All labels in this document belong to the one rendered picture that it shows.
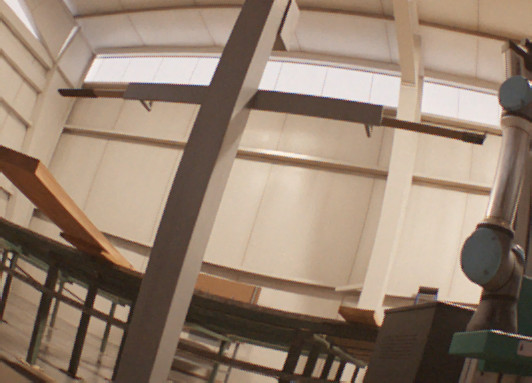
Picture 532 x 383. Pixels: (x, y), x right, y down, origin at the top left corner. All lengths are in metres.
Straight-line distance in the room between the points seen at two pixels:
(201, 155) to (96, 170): 10.41
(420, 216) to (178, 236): 8.11
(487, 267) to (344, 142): 8.46
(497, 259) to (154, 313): 0.71
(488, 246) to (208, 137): 0.63
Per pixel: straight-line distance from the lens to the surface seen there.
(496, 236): 1.14
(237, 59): 0.92
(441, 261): 8.58
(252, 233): 9.23
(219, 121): 0.86
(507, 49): 1.85
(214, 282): 8.92
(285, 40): 1.04
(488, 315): 1.23
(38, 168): 1.62
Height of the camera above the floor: 0.57
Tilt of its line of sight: 21 degrees up
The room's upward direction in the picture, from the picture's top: 17 degrees clockwise
